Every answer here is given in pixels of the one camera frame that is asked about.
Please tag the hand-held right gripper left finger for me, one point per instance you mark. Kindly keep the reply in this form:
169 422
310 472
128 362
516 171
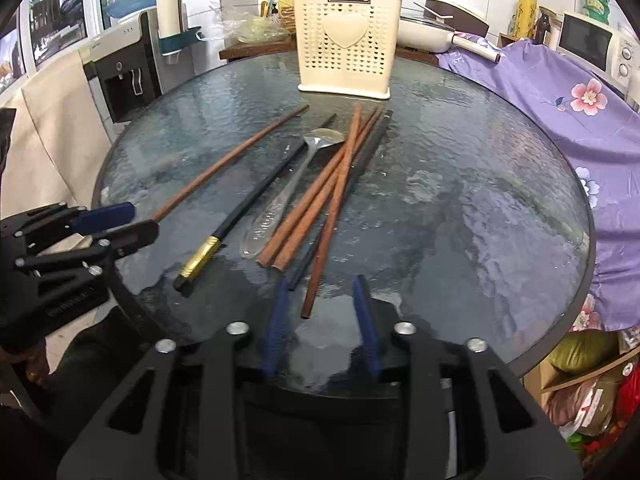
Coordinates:
277 330

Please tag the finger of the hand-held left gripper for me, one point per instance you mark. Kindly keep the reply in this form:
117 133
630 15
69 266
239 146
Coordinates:
107 216
130 237

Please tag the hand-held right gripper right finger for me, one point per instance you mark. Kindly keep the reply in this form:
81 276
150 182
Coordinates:
366 330

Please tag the brown wooden chopstick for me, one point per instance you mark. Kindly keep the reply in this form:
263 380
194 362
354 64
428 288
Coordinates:
277 246
230 162
294 251
312 290

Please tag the black chopstick with gold band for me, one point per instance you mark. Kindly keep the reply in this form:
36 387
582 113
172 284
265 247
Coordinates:
250 205

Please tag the metal spoon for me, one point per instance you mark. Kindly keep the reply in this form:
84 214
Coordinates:
320 139

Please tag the cream plastic utensil holder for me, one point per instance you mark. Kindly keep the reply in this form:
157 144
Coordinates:
345 65

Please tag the person's left hand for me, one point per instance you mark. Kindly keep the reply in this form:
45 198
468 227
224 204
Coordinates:
36 367

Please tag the grey water dispenser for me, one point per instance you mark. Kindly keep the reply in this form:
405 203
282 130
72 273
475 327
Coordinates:
120 75

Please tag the teal cup holder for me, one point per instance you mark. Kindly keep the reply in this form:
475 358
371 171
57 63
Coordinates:
177 42

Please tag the window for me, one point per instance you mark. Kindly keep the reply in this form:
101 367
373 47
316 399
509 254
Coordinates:
55 15

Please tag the white paper cup stack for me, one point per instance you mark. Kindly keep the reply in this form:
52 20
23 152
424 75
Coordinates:
169 15

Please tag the green bag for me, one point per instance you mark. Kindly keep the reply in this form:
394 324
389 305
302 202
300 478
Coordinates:
582 352

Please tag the dark wooden cabinet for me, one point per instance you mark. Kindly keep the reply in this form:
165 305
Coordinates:
255 50

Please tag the clear plastic bag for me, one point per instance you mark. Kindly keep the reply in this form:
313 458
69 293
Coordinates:
245 27

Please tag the woven basin sink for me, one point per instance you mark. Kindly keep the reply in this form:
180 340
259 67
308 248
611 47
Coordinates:
286 20

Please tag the purple floral cloth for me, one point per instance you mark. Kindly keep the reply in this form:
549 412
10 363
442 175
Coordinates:
575 160

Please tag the red plastic bag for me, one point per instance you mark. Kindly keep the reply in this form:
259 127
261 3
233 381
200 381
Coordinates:
627 405

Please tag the white pan with glass lid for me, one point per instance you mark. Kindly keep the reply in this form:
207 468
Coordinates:
425 35

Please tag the wooden box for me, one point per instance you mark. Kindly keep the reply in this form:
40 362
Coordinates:
507 40

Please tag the white rice paddle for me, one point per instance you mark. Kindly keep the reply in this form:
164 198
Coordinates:
430 9

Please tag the brown and white rice cooker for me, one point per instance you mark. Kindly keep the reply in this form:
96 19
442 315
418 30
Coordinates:
462 12

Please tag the brown glass bottle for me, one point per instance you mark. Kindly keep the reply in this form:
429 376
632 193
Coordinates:
542 27

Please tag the yellow roll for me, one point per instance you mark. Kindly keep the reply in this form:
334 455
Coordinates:
526 10

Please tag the white microwave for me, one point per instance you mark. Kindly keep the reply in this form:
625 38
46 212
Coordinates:
585 40

